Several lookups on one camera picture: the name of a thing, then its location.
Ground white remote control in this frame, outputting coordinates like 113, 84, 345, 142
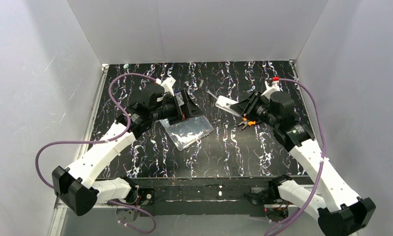
215, 95, 241, 117

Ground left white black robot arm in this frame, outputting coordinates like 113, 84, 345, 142
52, 89, 204, 216

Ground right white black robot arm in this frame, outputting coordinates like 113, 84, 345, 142
230, 91, 376, 236

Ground clear plastic screw box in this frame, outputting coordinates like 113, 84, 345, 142
159, 116, 213, 151

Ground silver open-end wrench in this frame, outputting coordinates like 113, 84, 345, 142
205, 89, 218, 100

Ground orange handled pliers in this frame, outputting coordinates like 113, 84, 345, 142
238, 118, 262, 130

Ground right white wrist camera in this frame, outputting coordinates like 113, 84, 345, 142
262, 77, 281, 99

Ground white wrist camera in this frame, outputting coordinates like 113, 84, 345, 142
262, 77, 281, 99
155, 76, 176, 95

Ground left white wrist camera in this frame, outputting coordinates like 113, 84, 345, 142
155, 76, 176, 95

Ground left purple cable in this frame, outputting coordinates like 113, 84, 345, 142
35, 73, 157, 235

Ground black front mounting rail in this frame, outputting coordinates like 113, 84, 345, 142
106, 176, 301, 217

